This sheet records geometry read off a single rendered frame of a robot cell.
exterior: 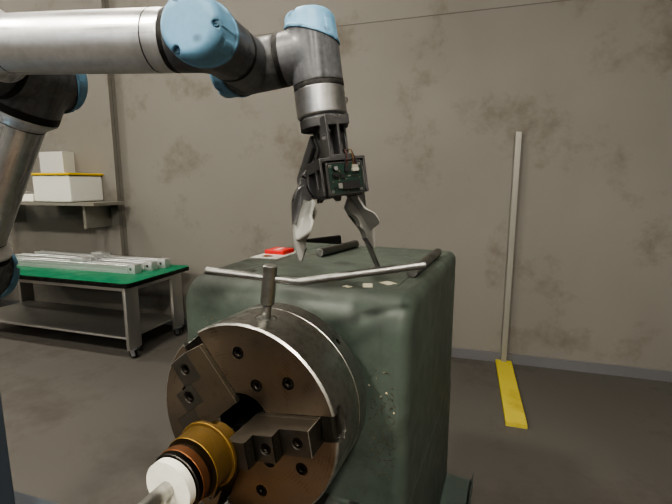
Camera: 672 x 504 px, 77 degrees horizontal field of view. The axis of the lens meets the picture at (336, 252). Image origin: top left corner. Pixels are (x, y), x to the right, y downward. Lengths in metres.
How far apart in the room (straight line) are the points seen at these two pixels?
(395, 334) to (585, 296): 3.10
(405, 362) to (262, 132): 3.41
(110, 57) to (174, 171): 3.85
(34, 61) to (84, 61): 0.07
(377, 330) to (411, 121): 2.97
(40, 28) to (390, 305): 0.62
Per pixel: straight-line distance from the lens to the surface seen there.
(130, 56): 0.62
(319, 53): 0.65
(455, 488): 1.49
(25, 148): 0.93
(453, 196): 3.54
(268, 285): 0.65
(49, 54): 0.69
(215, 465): 0.61
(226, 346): 0.68
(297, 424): 0.63
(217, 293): 0.88
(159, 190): 4.58
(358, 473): 0.86
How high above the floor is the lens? 1.44
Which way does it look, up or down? 9 degrees down
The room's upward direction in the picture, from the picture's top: straight up
